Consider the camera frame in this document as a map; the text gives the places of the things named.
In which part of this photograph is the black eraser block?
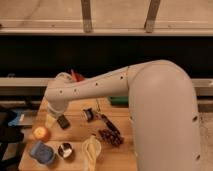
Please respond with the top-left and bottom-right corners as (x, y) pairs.
(57, 115), (70, 129)

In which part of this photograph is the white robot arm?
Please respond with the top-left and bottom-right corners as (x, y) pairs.
(45, 60), (201, 171)

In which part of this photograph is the red apple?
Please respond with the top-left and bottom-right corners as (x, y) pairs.
(33, 126), (50, 141)

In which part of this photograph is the blue sponge cloth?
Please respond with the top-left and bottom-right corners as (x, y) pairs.
(29, 141), (55, 165)

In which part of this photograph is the small steel cup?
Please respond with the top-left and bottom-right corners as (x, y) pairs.
(58, 143), (73, 159)

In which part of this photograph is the small black metal can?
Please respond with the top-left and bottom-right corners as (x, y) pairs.
(84, 108), (96, 122)

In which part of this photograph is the black chair at left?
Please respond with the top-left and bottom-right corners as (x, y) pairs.
(0, 106), (24, 171)

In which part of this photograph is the yellow banana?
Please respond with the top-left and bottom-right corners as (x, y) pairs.
(85, 135), (96, 171)

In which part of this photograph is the metal fork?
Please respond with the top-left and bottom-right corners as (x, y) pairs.
(96, 98), (101, 112)

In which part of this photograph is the red bowl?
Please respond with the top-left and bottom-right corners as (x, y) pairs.
(75, 73), (85, 82)

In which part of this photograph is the red spatula in bowl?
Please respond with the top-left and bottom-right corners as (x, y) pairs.
(71, 69), (78, 82)

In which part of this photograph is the green plastic bin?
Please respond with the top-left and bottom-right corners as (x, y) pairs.
(109, 97), (128, 105)

